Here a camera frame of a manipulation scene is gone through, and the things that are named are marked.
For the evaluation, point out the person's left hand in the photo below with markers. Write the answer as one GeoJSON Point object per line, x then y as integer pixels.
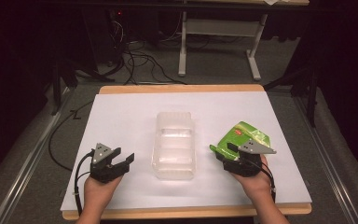
{"type": "Point", "coordinates": [98, 194]}

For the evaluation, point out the green snack packet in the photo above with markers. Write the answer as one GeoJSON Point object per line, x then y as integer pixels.
{"type": "Point", "coordinates": [245, 134]}

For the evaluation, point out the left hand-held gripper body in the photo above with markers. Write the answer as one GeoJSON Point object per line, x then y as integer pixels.
{"type": "Point", "coordinates": [103, 169]}

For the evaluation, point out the white metal desk frame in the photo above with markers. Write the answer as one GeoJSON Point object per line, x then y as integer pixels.
{"type": "Point", "coordinates": [220, 27]}

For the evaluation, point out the clear plastic container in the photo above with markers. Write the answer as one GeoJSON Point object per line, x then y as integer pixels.
{"type": "Point", "coordinates": [174, 146]}

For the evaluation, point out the person's right hand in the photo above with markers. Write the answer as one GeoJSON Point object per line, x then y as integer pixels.
{"type": "Point", "coordinates": [258, 186]}

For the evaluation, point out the dark computer tower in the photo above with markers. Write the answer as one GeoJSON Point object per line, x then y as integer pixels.
{"type": "Point", "coordinates": [116, 34]}

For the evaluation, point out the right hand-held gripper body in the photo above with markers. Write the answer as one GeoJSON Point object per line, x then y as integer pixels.
{"type": "Point", "coordinates": [244, 165]}

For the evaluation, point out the metal floor rail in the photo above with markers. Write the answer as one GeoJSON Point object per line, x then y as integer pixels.
{"type": "Point", "coordinates": [28, 161]}
{"type": "Point", "coordinates": [323, 146]}

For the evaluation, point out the white sheet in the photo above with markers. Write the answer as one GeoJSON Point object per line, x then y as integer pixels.
{"type": "Point", "coordinates": [130, 124]}

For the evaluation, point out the black stand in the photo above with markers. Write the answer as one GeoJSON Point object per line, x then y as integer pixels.
{"type": "Point", "coordinates": [57, 90]}
{"type": "Point", "coordinates": [311, 93]}

